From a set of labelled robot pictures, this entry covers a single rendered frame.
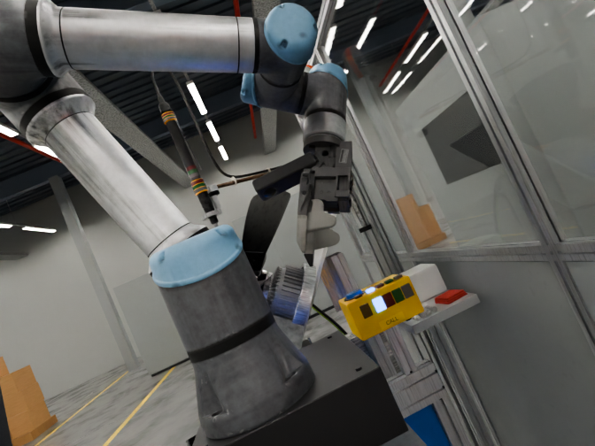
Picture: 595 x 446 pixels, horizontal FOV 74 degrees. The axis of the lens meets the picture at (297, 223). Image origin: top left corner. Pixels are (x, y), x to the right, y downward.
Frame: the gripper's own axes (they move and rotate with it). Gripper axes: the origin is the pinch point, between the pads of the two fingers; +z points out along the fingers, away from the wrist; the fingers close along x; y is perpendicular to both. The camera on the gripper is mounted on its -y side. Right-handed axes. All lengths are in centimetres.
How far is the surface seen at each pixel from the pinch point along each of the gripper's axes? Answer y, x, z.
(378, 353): 15, 86, 12
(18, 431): -590, 642, 174
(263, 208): -23, 53, -29
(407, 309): 19.5, 32.2, 3.4
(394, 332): 16.9, 36.7, 8.3
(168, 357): -374, 730, 32
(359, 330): 9.0, 30.6, 8.9
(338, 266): 1, 76, -16
